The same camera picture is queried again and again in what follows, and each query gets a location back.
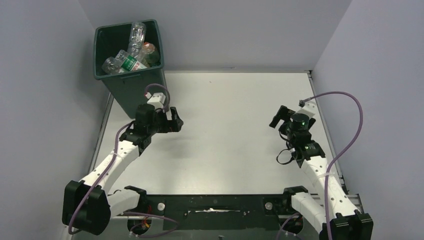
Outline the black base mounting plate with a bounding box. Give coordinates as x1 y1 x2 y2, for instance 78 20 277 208
124 193 295 231

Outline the green label green cap bottle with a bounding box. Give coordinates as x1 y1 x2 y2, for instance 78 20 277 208
113 50 148 73

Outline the dark green plastic bin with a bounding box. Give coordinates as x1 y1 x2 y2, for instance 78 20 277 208
92 19 166 119

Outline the blue white label bottle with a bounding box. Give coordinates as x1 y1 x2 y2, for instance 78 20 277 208
101 57 125 75

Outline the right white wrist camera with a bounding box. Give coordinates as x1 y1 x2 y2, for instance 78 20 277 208
297 100 319 119

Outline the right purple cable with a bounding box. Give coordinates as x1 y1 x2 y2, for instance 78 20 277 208
275 91 364 240

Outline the purple cable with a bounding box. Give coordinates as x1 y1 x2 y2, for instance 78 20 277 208
275 91 364 240
67 83 181 239

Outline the clear unlabelled plastic bottle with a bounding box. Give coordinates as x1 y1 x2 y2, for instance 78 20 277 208
127 21 147 60

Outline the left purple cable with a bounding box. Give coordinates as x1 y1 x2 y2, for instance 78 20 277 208
67 83 181 239

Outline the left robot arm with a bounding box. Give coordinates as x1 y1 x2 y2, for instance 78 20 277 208
62 104 184 236

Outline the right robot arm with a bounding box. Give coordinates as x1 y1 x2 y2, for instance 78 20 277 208
269 103 374 240

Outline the orange juice bottle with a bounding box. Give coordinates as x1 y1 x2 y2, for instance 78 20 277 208
141 42 161 67

